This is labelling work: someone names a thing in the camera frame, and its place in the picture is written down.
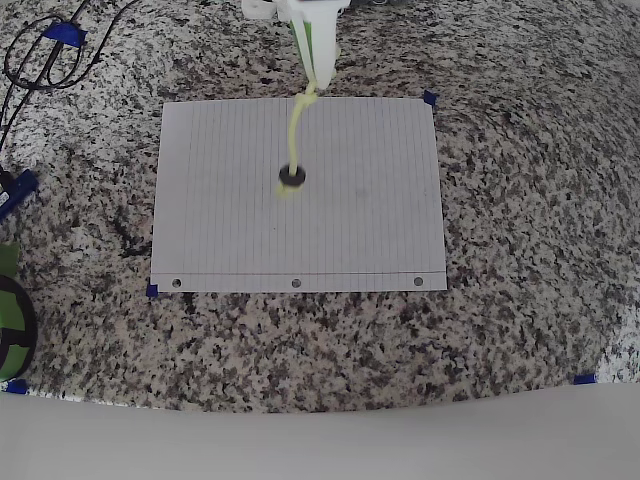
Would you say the yellow-green knotted rope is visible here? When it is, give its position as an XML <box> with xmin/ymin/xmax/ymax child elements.
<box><xmin>273</xmin><ymin>43</ymin><xmax>343</xmax><ymax>200</ymax></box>

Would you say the black hex nut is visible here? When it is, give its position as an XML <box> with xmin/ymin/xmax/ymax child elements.
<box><xmin>278</xmin><ymin>163</ymin><xmax>307</xmax><ymax>190</ymax></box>

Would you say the lined white paper sheet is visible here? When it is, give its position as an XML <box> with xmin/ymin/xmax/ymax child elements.
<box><xmin>149</xmin><ymin>96</ymin><xmax>449</xmax><ymax>294</ymax></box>

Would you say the blue electronic device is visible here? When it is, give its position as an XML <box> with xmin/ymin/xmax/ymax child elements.
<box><xmin>0</xmin><ymin>168</ymin><xmax>40</xmax><ymax>221</ymax></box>

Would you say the green tape piece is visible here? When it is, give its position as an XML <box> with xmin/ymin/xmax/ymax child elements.
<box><xmin>0</xmin><ymin>242</ymin><xmax>22</xmax><ymax>277</ymax></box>

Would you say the white backdrop board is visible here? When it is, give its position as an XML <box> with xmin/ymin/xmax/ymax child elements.
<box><xmin>0</xmin><ymin>382</ymin><xmax>640</xmax><ymax>480</ymax></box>

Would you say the black spool with green tape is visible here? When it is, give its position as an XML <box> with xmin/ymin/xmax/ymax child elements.
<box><xmin>0</xmin><ymin>273</ymin><xmax>39</xmax><ymax>382</ymax></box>

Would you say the thin black cable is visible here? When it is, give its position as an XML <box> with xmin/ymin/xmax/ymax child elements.
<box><xmin>0</xmin><ymin>0</ymin><xmax>144</xmax><ymax>151</ymax></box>

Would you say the thick black cable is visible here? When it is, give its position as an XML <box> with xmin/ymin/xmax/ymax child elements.
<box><xmin>39</xmin><ymin>0</ymin><xmax>94</xmax><ymax>87</ymax></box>

